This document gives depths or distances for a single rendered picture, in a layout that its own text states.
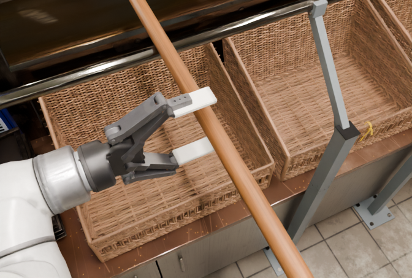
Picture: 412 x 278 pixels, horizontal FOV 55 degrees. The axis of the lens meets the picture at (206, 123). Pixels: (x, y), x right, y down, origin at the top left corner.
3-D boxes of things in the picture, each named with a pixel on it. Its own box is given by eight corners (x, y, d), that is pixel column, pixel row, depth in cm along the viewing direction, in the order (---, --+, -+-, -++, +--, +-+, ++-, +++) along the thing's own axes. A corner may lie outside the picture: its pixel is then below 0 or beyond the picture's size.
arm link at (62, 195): (48, 175, 63) (84, 161, 65) (62, 224, 59) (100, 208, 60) (28, 145, 56) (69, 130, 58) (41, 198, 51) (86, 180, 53)
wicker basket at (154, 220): (59, 136, 136) (29, 83, 113) (206, 83, 150) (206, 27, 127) (100, 267, 110) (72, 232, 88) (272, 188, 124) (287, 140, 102)
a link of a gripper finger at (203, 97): (165, 104, 58) (165, 101, 57) (208, 88, 60) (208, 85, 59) (173, 119, 56) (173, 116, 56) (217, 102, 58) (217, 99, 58)
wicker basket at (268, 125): (216, 80, 151) (217, 24, 128) (338, 39, 164) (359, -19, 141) (279, 185, 125) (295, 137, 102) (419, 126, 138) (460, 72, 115)
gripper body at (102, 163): (69, 136, 57) (129, 114, 60) (84, 165, 64) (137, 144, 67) (83, 177, 53) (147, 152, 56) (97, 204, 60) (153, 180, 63)
